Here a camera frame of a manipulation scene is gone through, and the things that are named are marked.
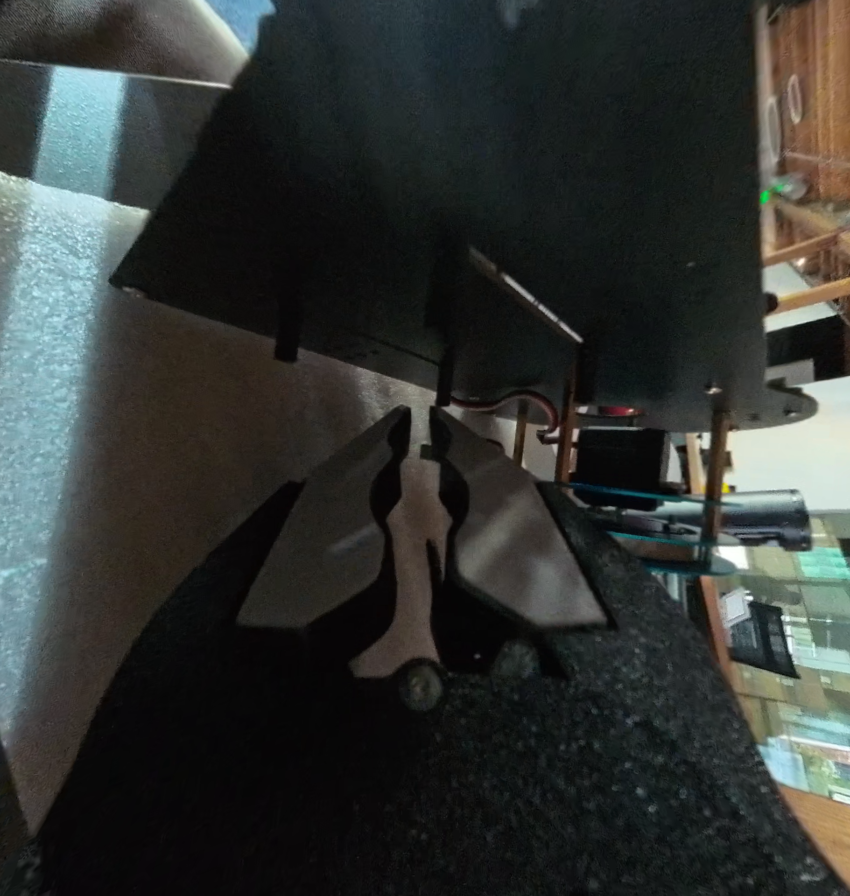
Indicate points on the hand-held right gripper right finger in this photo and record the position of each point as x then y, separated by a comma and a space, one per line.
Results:
523, 553

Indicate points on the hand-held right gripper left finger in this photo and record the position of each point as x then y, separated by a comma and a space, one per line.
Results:
313, 553

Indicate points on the black hex standoff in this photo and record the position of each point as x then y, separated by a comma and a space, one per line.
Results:
444, 378

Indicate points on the white foam sheet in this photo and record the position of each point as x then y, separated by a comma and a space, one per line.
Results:
117, 455

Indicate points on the black cylindrical device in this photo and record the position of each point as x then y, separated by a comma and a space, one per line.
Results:
775, 521

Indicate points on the glass display cabinet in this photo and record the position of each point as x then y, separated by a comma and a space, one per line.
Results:
810, 665

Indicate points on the brown wooden table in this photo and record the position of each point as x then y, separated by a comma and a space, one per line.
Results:
831, 833

